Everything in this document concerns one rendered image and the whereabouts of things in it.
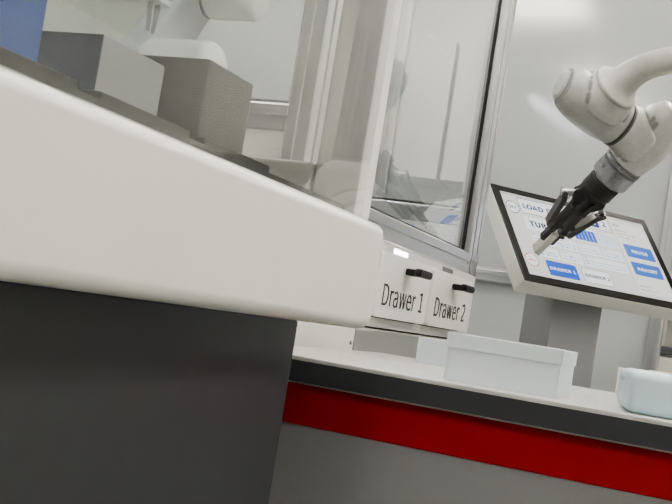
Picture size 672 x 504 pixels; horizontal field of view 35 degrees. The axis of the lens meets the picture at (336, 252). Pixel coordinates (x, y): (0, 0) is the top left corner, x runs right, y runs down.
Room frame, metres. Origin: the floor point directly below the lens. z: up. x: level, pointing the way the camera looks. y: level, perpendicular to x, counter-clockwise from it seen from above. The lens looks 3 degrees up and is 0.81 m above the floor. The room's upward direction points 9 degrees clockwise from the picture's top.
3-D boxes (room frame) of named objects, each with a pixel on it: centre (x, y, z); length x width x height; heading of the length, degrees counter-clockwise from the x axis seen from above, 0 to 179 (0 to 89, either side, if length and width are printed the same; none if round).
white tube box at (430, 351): (1.59, -0.21, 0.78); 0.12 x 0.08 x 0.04; 66
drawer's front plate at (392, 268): (1.88, -0.12, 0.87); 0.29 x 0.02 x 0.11; 158
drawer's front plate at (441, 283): (2.18, -0.24, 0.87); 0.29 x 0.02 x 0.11; 158
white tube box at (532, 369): (1.18, -0.21, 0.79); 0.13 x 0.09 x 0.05; 67
